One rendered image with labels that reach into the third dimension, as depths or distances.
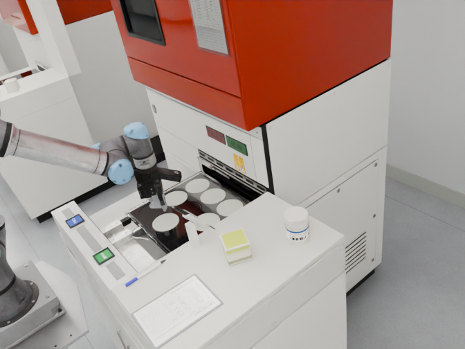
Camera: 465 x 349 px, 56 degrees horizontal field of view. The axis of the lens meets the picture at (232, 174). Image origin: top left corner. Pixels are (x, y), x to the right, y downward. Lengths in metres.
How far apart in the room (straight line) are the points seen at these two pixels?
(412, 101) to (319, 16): 1.52
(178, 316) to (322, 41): 0.97
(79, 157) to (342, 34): 0.96
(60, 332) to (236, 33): 1.05
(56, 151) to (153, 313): 0.52
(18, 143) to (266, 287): 0.76
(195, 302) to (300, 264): 0.31
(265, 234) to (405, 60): 1.75
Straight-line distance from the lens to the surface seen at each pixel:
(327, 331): 1.58
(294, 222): 1.27
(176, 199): 1.71
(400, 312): 2.42
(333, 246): 1.34
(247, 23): 1.30
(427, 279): 2.58
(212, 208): 1.62
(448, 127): 2.86
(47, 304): 1.53
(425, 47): 2.76
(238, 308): 1.19
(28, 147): 1.28
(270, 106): 1.42
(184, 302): 1.23
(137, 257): 1.55
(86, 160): 1.32
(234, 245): 1.25
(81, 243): 1.57
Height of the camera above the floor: 1.88
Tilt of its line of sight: 33 degrees down
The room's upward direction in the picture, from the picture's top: 11 degrees counter-clockwise
